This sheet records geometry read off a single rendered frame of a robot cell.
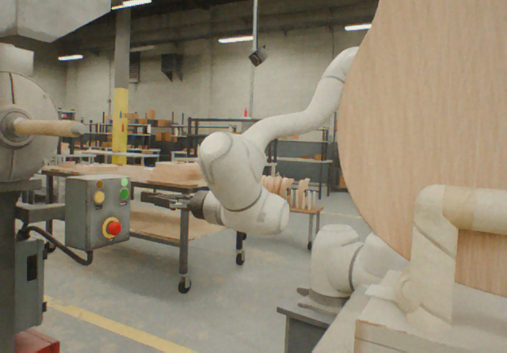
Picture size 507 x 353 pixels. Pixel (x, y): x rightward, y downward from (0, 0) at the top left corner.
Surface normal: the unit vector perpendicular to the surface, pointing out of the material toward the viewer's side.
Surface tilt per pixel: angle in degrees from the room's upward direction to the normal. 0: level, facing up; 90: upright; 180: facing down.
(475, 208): 82
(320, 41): 90
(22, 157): 98
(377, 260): 91
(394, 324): 0
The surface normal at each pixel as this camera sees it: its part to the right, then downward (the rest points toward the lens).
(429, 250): -0.62, 0.01
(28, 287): 0.88, 0.07
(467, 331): 0.04, -1.00
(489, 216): -0.50, 0.20
